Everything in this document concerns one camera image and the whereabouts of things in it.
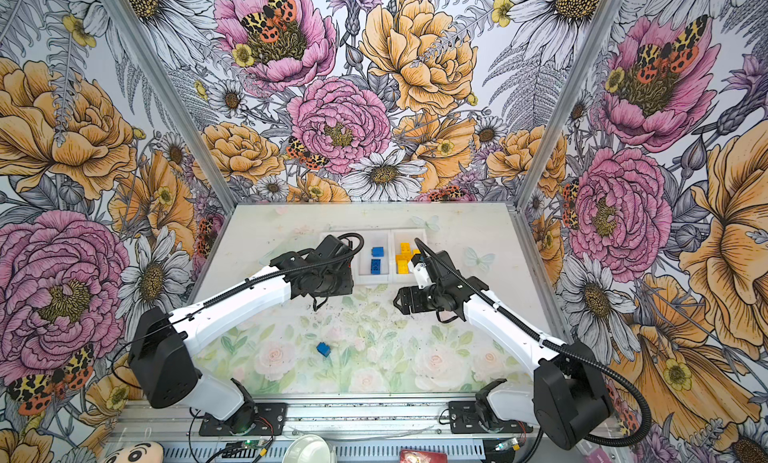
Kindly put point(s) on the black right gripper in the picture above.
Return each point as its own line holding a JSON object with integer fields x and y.
{"x": 415, "y": 307}

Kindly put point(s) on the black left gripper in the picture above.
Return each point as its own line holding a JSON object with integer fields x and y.
{"x": 345, "y": 287}

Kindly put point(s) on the yellow lego small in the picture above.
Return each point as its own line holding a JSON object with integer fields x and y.
{"x": 402, "y": 264}

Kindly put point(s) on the white three-compartment tray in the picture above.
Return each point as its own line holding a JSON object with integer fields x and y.
{"x": 390, "y": 240}

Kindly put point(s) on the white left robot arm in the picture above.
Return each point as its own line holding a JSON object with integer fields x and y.
{"x": 164, "y": 345}

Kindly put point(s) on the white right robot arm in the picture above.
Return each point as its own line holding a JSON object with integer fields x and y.
{"x": 569, "y": 399}

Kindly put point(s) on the green circuit board right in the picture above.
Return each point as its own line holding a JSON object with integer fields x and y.
{"x": 511, "y": 444}

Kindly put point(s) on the green circuit board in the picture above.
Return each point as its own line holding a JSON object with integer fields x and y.
{"x": 511, "y": 444}
{"x": 249, "y": 447}

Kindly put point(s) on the red packet at bottom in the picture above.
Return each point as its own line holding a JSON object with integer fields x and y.
{"x": 418, "y": 456}

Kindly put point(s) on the white round cup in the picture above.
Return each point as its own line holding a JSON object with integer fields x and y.
{"x": 309, "y": 449}

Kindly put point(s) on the green circuit board left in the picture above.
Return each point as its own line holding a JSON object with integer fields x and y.
{"x": 249, "y": 447}

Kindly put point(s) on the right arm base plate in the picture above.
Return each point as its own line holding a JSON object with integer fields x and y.
{"x": 464, "y": 418}

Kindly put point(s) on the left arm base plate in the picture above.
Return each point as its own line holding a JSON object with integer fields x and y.
{"x": 264, "y": 418}

